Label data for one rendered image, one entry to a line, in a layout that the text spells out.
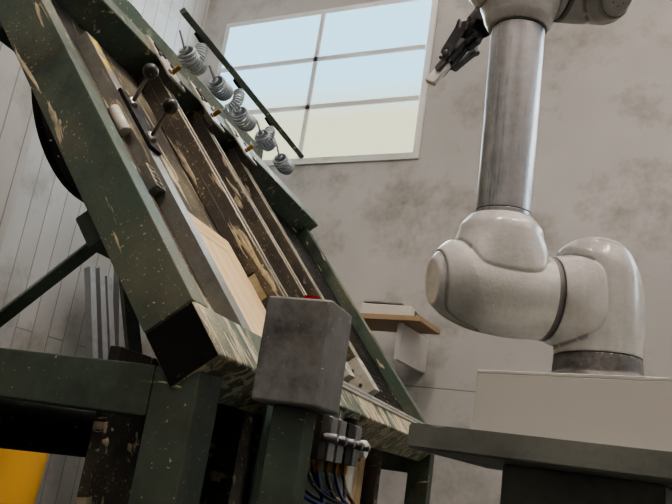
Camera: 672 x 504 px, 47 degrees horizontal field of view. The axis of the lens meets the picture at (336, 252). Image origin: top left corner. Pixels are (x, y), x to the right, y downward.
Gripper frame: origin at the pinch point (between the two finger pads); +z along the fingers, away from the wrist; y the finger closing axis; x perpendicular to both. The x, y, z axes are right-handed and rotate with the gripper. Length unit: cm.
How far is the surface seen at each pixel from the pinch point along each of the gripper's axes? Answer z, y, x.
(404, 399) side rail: 64, -157, -34
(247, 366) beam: 86, 30, 39
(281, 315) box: 75, 41, 46
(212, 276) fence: 78, 24, 10
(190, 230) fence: 73, 28, -1
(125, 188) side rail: 75, 52, 5
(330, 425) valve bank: 85, 4, 44
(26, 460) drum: 214, -158, -187
